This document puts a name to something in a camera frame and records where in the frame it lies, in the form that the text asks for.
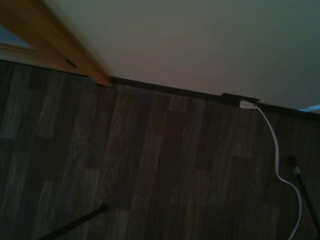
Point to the dark baseboard strip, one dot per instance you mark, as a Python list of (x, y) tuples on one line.
[(165, 89)]

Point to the white power plug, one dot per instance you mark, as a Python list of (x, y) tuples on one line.
[(247, 104)]

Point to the wooden door with panel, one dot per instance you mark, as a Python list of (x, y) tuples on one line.
[(22, 47)]

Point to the black tripod leg silver band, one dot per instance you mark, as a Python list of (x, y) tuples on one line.
[(303, 185)]

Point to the dark wall outlet plate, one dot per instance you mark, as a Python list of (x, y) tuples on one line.
[(235, 98)]

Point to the wooden door frame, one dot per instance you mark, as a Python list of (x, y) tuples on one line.
[(75, 45)]

